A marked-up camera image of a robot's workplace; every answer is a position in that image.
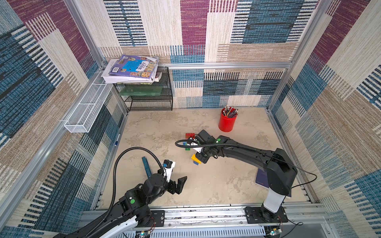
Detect yellow lego brick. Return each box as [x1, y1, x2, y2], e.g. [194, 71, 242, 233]
[191, 154, 201, 164]

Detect red lego brick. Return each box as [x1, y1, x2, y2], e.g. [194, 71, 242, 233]
[186, 133, 195, 139]

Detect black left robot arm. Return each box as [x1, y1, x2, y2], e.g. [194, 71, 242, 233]
[55, 147, 187, 238]

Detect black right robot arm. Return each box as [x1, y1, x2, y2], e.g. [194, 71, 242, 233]
[175, 130, 303, 224]

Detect teal blue marker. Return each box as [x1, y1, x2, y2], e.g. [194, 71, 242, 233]
[142, 157, 152, 178]

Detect red pen cup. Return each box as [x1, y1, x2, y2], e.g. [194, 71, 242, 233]
[218, 109, 237, 132]

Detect pens in cup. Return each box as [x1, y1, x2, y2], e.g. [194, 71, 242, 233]
[222, 105, 238, 118]

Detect dark blue notebook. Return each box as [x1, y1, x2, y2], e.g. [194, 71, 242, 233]
[255, 169, 269, 188]

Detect green folder on shelf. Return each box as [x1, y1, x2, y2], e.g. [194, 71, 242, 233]
[119, 86, 162, 96]

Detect stack of books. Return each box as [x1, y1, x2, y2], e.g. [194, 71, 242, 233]
[101, 55, 163, 84]

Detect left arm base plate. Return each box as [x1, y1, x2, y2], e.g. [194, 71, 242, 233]
[136, 210, 165, 228]

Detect black wire mesh shelf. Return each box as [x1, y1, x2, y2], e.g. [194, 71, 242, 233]
[114, 67, 173, 112]

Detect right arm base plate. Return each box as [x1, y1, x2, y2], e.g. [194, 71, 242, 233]
[244, 206, 289, 224]

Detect white wire basket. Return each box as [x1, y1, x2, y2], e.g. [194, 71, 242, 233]
[64, 83, 112, 133]

